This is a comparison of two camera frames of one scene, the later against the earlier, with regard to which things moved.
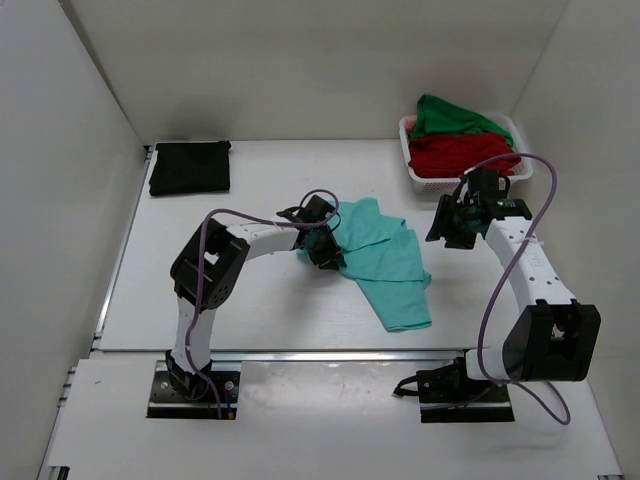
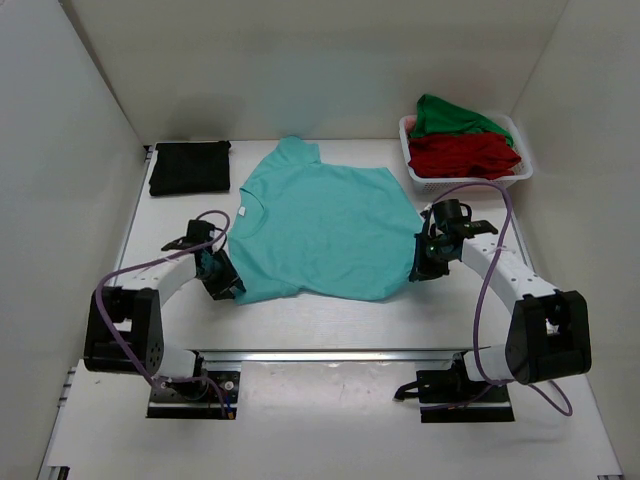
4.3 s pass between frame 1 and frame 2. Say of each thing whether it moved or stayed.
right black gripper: moved
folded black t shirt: stayed
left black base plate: stayed
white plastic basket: stayed
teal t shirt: moved
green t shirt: stayed
